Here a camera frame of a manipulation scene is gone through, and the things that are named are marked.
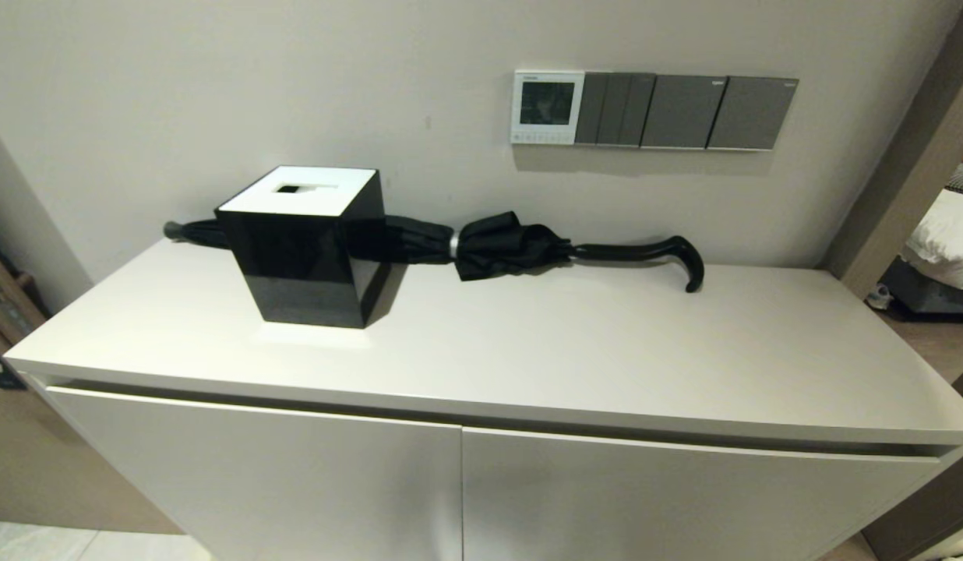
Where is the white thermostat control panel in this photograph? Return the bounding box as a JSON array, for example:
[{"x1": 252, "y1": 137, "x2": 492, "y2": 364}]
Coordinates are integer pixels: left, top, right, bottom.
[{"x1": 510, "y1": 70, "x2": 586, "y2": 146}]

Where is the black folded umbrella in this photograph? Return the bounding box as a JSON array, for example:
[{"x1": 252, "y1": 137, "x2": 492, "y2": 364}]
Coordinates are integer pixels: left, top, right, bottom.
[{"x1": 162, "y1": 210, "x2": 706, "y2": 295}]

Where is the white cabinet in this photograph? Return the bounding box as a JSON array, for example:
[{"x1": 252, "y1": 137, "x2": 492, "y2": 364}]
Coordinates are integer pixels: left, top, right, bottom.
[{"x1": 4, "y1": 234, "x2": 963, "y2": 561}]

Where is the black tissue box white top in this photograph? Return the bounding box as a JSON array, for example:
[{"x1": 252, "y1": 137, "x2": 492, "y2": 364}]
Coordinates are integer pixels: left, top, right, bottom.
[{"x1": 215, "y1": 165, "x2": 393, "y2": 330}]

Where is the white cabinet door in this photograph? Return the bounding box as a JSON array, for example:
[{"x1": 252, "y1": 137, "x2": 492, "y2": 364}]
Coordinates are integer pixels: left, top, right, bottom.
[
  {"x1": 45, "y1": 386, "x2": 463, "y2": 561},
  {"x1": 462, "y1": 427, "x2": 942, "y2": 561}
]

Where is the dark bed base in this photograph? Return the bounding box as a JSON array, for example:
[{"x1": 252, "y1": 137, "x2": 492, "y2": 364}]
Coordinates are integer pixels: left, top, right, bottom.
[{"x1": 879, "y1": 257, "x2": 963, "y2": 322}]

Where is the white duvet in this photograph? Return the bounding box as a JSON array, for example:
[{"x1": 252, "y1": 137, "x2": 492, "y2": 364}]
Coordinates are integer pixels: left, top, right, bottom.
[{"x1": 901, "y1": 187, "x2": 963, "y2": 291}]

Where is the grey three-rocker switch plate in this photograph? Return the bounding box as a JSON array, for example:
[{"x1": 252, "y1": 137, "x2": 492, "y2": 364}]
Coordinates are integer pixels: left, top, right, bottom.
[{"x1": 575, "y1": 72, "x2": 658, "y2": 147}]

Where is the grey single switch plate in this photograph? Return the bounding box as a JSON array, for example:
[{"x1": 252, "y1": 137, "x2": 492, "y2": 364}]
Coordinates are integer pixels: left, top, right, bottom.
[
  {"x1": 641, "y1": 75, "x2": 729, "y2": 150},
  {"x1": 707, "y1": 76, "x2": 799, "y2": 151}
]

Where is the brown door frame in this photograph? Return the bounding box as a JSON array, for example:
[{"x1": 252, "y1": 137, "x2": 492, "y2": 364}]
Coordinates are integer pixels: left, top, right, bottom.
[{"x1": 824, "y1": 0, "x2": 963, "y2": 301}]

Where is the grey metal handle strip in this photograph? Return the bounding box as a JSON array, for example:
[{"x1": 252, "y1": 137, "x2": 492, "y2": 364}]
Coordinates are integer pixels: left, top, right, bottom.
[{"x1": 0, "y1": 273, "x2": 30, "y2": 336}]

